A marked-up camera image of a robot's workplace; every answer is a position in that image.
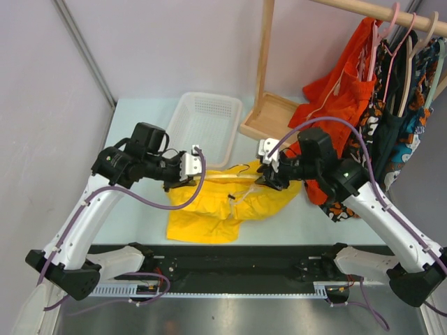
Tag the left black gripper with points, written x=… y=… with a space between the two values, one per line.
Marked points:
x=176 y=183

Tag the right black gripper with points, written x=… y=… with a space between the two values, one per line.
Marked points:
x=272 y=178

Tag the yellow clothes hanger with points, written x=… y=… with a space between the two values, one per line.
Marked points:
x=239 y=171

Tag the yellow shorts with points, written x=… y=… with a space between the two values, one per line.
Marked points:
x=222 y=205

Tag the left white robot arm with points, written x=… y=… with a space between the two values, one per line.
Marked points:
x=65 y=261

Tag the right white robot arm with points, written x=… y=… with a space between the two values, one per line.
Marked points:
x=417 y=264

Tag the black orange patterned shorts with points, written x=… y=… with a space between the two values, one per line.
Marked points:
x=367 y=126

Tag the beige hanger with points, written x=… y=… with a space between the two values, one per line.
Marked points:
x=412 y=60

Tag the blue patterned shorts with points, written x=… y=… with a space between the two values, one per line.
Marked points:
x=413 y=123

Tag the mint green hanger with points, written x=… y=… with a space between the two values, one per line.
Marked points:
x=437 y=73

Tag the wooden clothes rack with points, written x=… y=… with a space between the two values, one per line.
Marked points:
x=271 y=113

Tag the white plastic basket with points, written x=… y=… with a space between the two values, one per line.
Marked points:
x=209 y=121

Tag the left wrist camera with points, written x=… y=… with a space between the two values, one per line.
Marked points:
x=190 y=163

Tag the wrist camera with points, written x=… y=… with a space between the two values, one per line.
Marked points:
x=190 y=163
x=267 y=152

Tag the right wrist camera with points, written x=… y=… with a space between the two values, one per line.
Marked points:
x=267 y=152

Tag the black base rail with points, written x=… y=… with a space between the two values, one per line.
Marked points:
x=242 y=270

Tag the white cable duct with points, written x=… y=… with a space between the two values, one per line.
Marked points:
x=318 y=290

